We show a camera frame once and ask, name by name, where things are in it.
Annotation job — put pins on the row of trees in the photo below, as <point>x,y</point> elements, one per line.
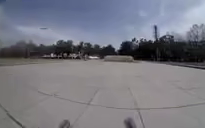
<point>150,50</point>

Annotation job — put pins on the low concrete block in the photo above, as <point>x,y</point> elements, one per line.
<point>118,58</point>

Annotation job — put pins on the tall chimney tower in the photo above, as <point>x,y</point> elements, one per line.
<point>155,33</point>

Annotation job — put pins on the grey concrete slab plaza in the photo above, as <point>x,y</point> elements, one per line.
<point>100,86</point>

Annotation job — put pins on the robot's own part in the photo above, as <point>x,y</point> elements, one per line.
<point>130,123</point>
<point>64,124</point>

